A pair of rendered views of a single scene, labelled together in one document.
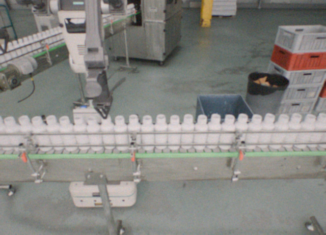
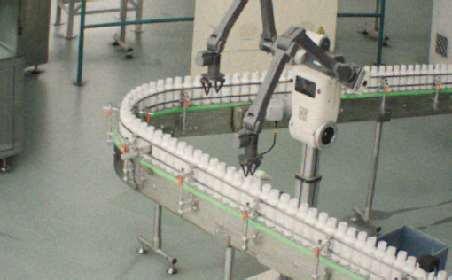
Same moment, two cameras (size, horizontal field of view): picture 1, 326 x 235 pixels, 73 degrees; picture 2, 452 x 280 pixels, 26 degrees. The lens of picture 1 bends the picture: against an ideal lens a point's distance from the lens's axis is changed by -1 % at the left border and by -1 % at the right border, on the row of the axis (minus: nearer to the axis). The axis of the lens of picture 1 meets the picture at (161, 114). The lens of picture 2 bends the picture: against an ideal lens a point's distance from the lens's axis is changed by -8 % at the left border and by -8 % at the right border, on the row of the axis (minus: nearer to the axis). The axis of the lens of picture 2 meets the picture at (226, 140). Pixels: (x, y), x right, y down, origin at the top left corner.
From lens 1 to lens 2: 3.89 m
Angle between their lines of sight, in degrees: 44
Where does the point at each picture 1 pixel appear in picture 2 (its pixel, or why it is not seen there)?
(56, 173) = (197, 214)
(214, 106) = (421, 251)
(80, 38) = (303, 100)
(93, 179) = (220, 236)
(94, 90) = (236, 143)
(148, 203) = not seen: outside the picture
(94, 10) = (265, 87)
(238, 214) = not seen: outside the picture
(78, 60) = (296, 124)
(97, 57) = (250, 121)
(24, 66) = (271, 109)
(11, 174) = (168, 199)
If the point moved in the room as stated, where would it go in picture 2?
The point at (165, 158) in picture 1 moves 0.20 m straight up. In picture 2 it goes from (274, 239) to (278, 198)
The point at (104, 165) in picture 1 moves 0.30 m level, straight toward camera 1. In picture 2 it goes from (231, 223) to (197, 246)
